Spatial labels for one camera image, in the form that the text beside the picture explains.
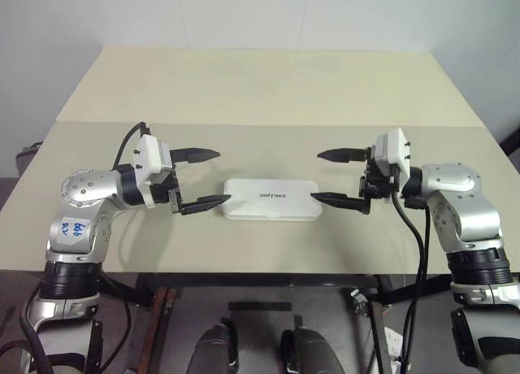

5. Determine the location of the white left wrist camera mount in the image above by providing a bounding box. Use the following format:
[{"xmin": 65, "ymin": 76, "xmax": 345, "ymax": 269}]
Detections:
[{"xmin": 131, "ymin": 133, "xmax": 175, "ymax": 209}]

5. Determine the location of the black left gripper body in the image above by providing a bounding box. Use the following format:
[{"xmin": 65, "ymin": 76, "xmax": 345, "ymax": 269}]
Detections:
[{"xmin": 147, "ymin": 167, "xmax": 183, "ymax": 215}]

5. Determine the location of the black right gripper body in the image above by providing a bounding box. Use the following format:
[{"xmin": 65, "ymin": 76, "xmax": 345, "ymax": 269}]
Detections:
[{"xmin": 358, "ymin": 145, "xmax": 400, "ymax": 207}]

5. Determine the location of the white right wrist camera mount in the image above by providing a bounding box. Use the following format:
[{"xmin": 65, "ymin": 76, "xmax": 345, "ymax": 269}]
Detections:
[{"xmin": 373, "ymin": 126, "xmax": 413, "ymax": 185}]

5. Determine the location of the grey chair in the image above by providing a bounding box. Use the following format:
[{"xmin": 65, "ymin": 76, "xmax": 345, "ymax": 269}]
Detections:
[{"xmin": 15, "ymin": 141, "xmax": 44, "ymax": 179}]

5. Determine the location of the white plastic pencil case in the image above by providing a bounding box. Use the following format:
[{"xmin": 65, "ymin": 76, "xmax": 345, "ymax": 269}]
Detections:
[{"xmin": 221, "ymin": 178, "xmax": 323, "ymax": 222}]

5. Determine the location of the black table frame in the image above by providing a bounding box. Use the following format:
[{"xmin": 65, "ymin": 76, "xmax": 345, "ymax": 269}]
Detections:
[{"xmin": 132, "ymin": 272, "xmax": 453, "ymax": 307}]

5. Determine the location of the black tape strip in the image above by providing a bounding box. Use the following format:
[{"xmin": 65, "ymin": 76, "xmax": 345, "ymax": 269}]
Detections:
[{"xmin": 227, "ymin": 300, "xmax": 293, "ymax": 314}]

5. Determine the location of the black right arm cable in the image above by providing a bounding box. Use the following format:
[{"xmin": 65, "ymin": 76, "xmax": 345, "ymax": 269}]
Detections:
[{"xmin": 391, "ymin": 186, "xmax": 431, "ymax": 374}]

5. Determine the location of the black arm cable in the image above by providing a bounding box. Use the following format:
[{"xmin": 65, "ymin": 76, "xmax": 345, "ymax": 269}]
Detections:
[
  {"xmin": 111, "ymin": 121, "xmax": 152, "ymax": 172},
  {"xmin": 391, "ymin": 186, "xmax": 431, "ymax": 374}
]

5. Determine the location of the dark rounded shape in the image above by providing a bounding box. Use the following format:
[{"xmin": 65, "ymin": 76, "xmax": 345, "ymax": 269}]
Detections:
[
  {"xmin": 281, "ymin": 315, "xmax": 347, "ymax": 374},
  {"xmin": 189, "ymin": 316, "xmax": 241, "ymax": 374}
]

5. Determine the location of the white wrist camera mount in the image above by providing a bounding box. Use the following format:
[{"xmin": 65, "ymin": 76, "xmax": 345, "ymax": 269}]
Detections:
[
  {"xmin": 373, "ymin": 126, "xmax": 413, "ymax": 185},
  {"xmin": 131, "ymin": 133, "xmax": 175, "ymax": 209}
]

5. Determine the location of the brown metal bar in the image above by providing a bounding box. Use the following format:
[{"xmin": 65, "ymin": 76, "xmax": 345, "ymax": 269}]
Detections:
[{"xmin": 136, "ymin": 287, "xmax": 179, "ymax": 374}]

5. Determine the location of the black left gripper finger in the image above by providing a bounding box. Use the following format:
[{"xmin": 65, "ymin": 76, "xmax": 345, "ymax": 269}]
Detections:
[
  {"xmin": 180, "ymin": 193, "xmax": 232, "ymax": 218},
  {"xmin": 169, "ymin": 146, "xmax": 223, "ymax": 167}
]

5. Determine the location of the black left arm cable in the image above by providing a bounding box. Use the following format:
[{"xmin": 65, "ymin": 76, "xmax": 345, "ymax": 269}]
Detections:
[{"xmin": 111, "ymin": 121, "xmax": 152, "ymax": 172}]

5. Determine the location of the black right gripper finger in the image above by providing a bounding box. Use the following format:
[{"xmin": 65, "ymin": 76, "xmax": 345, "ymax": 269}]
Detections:
[
  {"xmin": 309, "ymin": 190, "xmax": 372, "ymax": 216},
  {"xmin": 315, "ymin": 146, "xmax": 374, "ymax": 164}
]

